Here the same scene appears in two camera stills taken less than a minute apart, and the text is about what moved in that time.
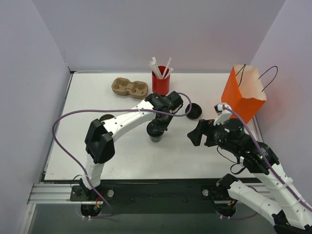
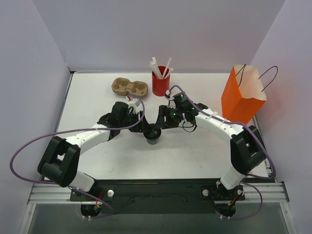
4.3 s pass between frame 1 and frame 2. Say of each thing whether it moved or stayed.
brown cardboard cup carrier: stayed
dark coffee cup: moved
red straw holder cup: stayed
